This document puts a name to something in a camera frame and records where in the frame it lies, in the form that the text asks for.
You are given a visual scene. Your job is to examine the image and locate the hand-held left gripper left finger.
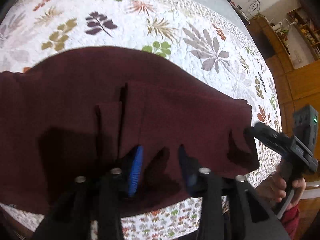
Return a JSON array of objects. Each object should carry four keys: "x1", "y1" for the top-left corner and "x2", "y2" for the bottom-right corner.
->
[{"x1": 32, "y1": 145, "x2": 144, "y2": 240}]

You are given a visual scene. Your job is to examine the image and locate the maroon pants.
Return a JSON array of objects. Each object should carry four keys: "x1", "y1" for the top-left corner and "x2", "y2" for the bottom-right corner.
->
[{"x1": 0, "y1": 45, "x2": 260, "y2": 217}]

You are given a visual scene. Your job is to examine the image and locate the wall cables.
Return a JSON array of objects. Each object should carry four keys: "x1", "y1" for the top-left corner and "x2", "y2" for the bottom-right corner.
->
[{"x1": 247, "y1": 0, "x2": 296, "y2": 18}]

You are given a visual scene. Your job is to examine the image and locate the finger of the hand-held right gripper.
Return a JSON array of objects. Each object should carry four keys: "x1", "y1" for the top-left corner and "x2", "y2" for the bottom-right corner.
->
[
  {"x1": 254, "y1": 122, "x2": 289, "y2": 141},
  {"x1": 244, "y1": 127, "x2": 293, "y2": 156}
]

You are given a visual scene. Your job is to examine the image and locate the wooden shelf unit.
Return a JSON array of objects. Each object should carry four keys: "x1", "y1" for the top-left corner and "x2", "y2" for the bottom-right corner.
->
[{"x1": 287, "y1": 7, "x2": 320, "y2": 69}]

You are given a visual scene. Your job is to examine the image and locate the person's right forearm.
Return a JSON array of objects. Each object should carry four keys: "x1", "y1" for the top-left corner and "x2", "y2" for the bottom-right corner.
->
[{"x1": 279, "y1": 204, "x2": 301, "y2": 239}]

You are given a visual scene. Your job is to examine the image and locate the floral quilted bedspread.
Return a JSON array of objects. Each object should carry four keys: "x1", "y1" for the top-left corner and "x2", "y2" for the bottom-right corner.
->
[{"x1": 0, "y1": 0, "x2": 283, "y2": 240}]

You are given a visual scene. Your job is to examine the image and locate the white power strip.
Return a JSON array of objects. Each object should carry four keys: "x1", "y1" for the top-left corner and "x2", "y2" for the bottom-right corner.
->
[{"x1": 272, "y1": 21, "x2": 296, "y2": 32}]

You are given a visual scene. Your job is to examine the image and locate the person's right hand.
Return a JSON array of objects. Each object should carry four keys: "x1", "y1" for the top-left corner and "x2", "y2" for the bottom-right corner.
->
[{"x1": 271, "y1": 165, "x2": 307, "y2": 211}]

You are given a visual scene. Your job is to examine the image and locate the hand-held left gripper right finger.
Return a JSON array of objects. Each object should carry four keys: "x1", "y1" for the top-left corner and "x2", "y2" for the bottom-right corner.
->
[{"x1": 178, "y1": 145, "x2": 290, "y2": 240}]

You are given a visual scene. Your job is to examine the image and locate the wooden desk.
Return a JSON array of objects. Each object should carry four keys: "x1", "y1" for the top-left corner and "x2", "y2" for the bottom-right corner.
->
[{"x1": 247, "y1": 16, "x2": 295, "y2": 74}]

